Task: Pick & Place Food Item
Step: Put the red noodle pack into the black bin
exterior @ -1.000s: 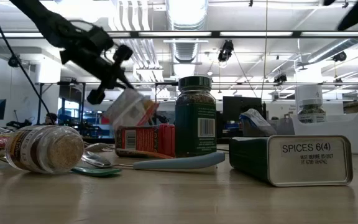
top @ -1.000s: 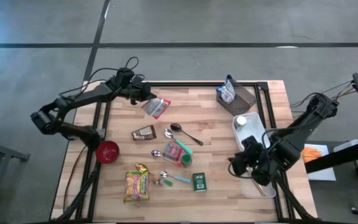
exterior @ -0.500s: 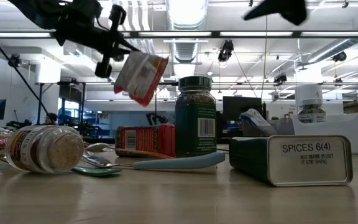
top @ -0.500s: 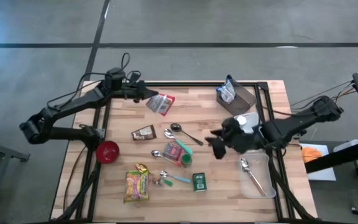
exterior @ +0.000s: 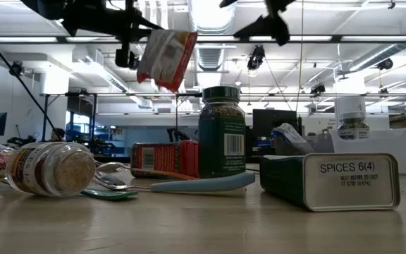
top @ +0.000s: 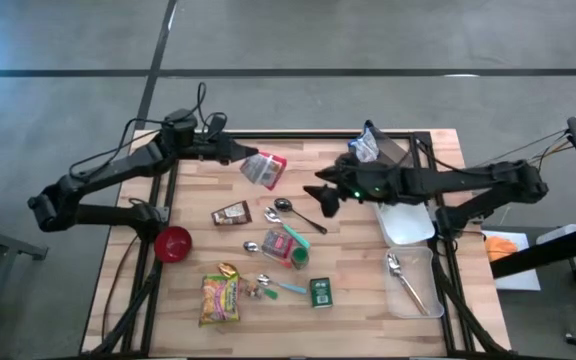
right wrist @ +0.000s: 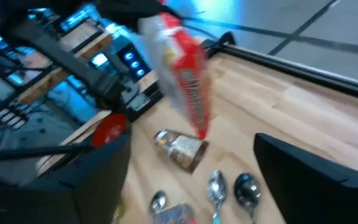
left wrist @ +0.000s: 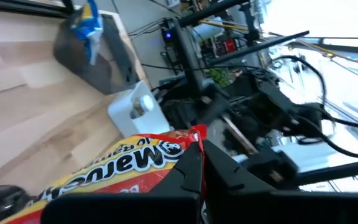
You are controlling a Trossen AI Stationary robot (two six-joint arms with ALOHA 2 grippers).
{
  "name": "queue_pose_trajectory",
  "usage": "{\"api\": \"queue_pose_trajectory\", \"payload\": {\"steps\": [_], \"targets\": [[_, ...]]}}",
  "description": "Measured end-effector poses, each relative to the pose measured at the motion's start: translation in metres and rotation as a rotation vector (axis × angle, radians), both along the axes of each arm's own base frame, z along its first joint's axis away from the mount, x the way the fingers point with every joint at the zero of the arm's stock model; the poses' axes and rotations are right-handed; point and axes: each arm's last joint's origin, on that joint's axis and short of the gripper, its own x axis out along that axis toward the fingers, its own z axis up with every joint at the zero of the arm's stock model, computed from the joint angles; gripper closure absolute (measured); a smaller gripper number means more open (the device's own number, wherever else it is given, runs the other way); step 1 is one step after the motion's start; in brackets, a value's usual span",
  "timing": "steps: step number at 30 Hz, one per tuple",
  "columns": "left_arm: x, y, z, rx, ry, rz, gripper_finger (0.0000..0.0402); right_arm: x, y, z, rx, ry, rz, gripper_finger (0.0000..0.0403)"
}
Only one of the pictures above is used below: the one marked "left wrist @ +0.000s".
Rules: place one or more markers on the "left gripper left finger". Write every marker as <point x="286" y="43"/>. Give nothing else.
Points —
<point x="166" y="202"/>

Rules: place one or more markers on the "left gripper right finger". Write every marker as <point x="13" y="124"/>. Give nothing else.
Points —
<point x="244" y="205"/>

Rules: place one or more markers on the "red ramen noodle packet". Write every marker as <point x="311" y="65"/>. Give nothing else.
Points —
<point x="120" y="168"/>

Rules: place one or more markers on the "spice jar with white lid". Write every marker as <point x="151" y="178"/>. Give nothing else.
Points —
<point x="141" y="105"/>

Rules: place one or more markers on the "blue and white snack packet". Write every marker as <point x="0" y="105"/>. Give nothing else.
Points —
<point x="87" y="28"/>

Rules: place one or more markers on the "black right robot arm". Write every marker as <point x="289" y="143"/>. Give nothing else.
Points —
<point x="275" y="109"/>

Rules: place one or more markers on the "white plastic bin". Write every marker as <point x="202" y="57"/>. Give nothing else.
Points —
<point x="126" y="118"/>

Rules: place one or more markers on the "black desk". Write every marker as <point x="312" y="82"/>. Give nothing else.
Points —
<point x="188" y="56"/>

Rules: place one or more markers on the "dark grey translucent bin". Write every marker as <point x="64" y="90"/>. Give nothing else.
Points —
<point x="73" y="71"/>

